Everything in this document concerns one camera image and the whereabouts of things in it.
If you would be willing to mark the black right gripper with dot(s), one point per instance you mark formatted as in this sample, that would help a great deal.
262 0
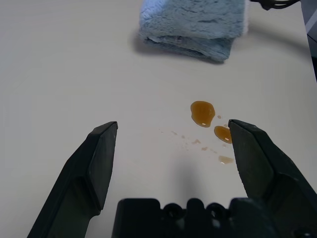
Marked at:
270 3

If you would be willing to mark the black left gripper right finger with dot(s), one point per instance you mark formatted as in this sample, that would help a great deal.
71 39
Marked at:
262 158

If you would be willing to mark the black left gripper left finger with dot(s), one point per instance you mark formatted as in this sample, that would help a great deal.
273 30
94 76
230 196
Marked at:
74 178

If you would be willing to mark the light blue fluffy rag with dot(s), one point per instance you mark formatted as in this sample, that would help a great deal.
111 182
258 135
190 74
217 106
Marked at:
193 24

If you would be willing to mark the thin pale brown puddle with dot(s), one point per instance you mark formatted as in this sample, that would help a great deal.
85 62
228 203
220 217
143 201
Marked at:
226 160

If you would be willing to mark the small round brown puddle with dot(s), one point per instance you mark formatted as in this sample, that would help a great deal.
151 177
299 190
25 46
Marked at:
222 134

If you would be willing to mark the large brown liquid puddle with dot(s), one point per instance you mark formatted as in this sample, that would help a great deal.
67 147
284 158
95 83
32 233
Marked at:
201 112

